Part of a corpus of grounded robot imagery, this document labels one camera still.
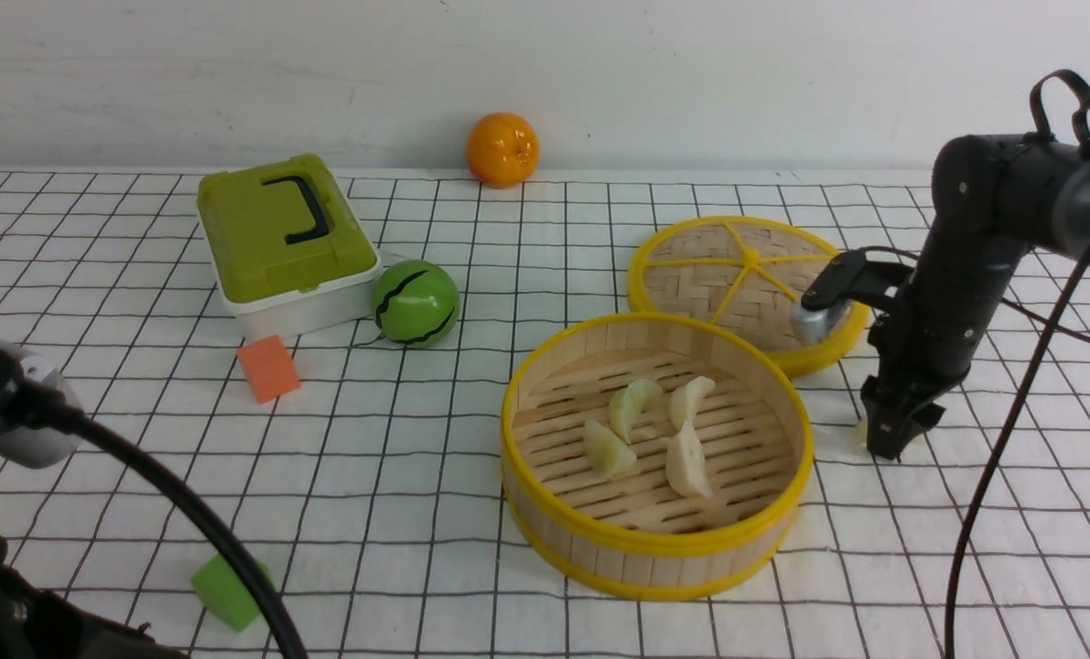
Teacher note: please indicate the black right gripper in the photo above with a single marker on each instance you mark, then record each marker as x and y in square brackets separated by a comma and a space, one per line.
[927, 342]

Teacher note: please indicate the cream dumpling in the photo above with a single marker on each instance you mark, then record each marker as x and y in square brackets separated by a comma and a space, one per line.
[686, 464]

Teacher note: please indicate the white dumpling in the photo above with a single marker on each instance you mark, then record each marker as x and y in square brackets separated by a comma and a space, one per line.
[685, 401]

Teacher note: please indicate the greenish dumpling bottom edge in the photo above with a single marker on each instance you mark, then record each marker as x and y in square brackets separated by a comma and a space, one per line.
[627, 404]

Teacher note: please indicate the small dumpling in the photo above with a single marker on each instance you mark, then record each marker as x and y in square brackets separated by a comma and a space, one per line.
[608, 456]

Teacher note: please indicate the pale green dumpling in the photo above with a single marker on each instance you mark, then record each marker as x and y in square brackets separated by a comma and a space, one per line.
[861, 434]

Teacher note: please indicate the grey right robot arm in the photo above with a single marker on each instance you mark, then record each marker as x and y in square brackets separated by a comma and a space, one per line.
[996, 199]

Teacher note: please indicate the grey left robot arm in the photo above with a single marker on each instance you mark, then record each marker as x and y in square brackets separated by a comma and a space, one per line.
[37, 623]

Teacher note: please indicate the yellow woven steamer lid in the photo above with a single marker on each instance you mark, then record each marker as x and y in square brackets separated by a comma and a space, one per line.
[744, 275]

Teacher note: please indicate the yellow bamboo steamer tray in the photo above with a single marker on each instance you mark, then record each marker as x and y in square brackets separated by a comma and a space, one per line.
[635, 537]

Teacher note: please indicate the white grid tablecloth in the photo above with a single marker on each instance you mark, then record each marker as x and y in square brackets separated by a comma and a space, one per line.
[373, 492]

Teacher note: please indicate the orange fruit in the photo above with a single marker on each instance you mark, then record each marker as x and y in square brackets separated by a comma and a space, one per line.
[503, 150]

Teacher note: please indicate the green toy watermelon ball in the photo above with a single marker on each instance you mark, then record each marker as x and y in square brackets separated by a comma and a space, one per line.
[415, 303]

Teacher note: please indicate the green lidded white box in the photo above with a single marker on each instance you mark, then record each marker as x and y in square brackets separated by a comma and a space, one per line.
[289, 255]

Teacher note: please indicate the orange foam cube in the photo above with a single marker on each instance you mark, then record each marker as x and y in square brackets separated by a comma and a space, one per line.
[268, 369]

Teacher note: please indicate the green foam cube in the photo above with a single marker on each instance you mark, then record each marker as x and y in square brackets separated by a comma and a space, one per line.
[224, 595]

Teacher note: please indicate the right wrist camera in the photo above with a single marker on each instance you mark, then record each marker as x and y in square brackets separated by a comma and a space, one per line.
[848, 278]

